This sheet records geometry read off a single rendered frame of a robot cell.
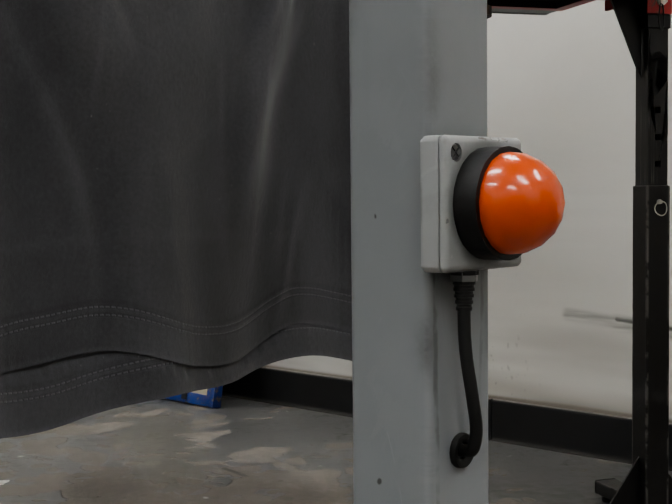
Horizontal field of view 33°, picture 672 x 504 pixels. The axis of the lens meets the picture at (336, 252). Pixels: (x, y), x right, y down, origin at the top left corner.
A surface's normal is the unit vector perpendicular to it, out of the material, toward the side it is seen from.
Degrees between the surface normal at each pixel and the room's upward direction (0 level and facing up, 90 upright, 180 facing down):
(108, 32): 96
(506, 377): 90
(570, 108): 90
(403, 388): 90
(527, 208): 99
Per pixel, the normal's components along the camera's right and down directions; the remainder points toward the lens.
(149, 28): 0.76, 0.07
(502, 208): -0.30, 0.21
